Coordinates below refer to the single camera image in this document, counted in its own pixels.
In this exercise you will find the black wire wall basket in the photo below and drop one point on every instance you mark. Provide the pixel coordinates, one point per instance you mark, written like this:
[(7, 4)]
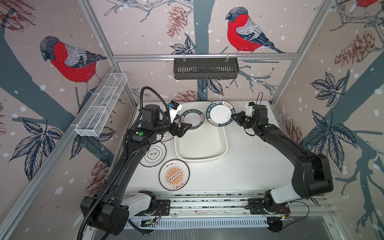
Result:
[(206, 68)]

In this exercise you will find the white plastic bin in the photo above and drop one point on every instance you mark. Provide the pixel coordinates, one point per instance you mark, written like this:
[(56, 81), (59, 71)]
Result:
[(203, 144)]

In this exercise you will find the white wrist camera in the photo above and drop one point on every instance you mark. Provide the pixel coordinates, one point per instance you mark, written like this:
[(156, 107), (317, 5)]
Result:
[(250, 109), (174, 107)]

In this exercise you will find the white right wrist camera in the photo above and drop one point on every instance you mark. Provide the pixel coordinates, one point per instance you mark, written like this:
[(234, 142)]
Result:
[(250, 109)]

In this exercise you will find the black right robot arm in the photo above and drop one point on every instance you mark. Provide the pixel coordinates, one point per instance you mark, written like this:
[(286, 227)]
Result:
[(312, 172)]

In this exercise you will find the aluminium rail base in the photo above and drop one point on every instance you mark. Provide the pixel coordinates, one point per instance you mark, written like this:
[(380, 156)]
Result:
[(234, 205)]

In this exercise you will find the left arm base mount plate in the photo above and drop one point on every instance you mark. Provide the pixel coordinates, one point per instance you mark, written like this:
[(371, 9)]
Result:
[(162, 209)]

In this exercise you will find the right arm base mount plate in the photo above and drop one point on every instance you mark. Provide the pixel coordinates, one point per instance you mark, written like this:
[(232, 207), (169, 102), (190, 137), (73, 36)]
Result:
[(263, 207)]

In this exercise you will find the green rim plate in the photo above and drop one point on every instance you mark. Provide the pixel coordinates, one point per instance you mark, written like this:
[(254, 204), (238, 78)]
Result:
[(219, 113), (194, 117)]

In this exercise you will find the white mesh wall shelf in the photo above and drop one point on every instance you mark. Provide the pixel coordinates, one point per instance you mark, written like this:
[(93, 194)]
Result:
[(96, 116)]

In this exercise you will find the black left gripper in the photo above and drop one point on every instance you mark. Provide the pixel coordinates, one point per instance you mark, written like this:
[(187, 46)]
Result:
[(174, 131)]

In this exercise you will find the orange sunburst plate front left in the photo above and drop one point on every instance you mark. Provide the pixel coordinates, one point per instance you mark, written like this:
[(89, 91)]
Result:
[(174, 175)]

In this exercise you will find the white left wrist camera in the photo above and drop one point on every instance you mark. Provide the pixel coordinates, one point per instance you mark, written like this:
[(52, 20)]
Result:
[(174, 107)]

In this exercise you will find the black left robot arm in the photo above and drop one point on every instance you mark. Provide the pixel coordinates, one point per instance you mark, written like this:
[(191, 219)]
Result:
[(104, 210)]

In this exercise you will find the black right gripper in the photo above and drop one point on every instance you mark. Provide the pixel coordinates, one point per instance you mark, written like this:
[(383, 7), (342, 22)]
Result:
[(241, 115)]

